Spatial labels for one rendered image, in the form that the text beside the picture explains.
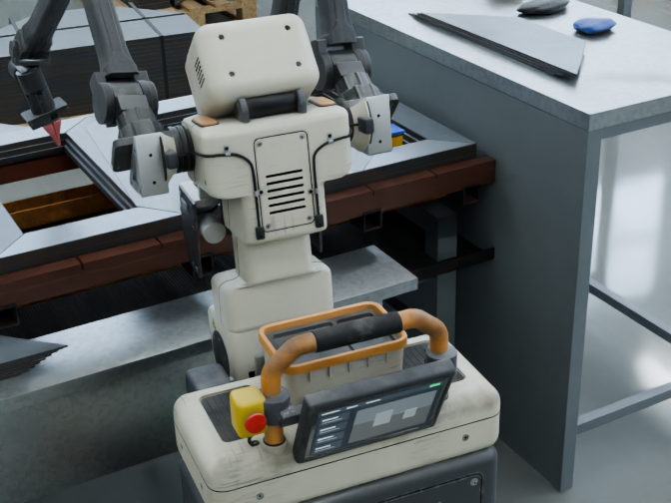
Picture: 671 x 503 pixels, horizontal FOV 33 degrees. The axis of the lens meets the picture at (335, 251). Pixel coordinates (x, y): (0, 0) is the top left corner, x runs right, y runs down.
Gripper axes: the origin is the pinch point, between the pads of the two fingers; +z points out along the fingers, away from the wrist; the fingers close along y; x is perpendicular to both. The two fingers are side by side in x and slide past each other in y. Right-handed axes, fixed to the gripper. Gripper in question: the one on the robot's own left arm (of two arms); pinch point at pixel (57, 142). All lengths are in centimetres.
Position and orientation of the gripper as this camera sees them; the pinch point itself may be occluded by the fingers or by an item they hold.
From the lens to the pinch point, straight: 282.7
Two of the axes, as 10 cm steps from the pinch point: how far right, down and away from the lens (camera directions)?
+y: -8.4, 4.4, -3.1
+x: 4.9, 3.9, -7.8
